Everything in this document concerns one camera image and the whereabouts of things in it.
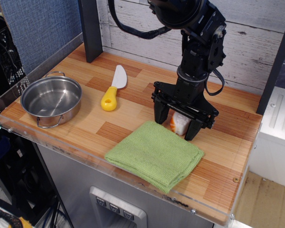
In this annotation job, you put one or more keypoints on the silver toy fridge cabinet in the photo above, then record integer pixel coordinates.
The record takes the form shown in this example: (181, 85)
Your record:
(74, 181)

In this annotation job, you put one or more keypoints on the yellow handled toy knife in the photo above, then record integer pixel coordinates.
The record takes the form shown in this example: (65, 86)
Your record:
(109, 101)

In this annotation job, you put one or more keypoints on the black plastic crate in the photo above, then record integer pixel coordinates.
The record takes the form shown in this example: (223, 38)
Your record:
(11, 70)

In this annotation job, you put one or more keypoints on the white grooved appliance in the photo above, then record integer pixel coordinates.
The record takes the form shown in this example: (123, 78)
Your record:
(267, 157)

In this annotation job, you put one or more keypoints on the dark right vertical post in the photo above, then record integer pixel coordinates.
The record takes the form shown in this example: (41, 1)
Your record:
(273, 76)

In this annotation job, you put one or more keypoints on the dark left vertical post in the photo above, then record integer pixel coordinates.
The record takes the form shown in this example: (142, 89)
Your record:
(91, 29)

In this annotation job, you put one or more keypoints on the stainless steel pot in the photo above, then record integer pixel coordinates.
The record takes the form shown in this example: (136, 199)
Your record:
(53, 100)

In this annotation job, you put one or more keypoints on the blue fabric partition panel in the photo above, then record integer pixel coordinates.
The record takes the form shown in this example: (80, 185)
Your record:
(43, 31)

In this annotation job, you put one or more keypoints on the white orange toy food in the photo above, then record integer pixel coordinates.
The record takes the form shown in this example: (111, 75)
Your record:
(179, 123)

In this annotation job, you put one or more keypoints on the clear acrylic table guard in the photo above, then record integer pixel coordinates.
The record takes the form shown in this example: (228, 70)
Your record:
(209, 192)

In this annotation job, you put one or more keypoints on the green folded cloth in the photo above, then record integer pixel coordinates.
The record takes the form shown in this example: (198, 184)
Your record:
(156, 155)

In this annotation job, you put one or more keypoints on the dark vertical post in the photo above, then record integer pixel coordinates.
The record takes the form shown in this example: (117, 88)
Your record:
(91, 29)
(273, 76)

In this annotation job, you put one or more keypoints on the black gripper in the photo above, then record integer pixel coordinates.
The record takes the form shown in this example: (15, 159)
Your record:
(187, 98)

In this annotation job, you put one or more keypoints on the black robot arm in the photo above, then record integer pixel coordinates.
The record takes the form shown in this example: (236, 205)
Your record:
(203, 29)

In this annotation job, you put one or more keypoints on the yellow object at bottom left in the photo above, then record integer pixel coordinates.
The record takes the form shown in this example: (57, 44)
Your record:
(25, 223)

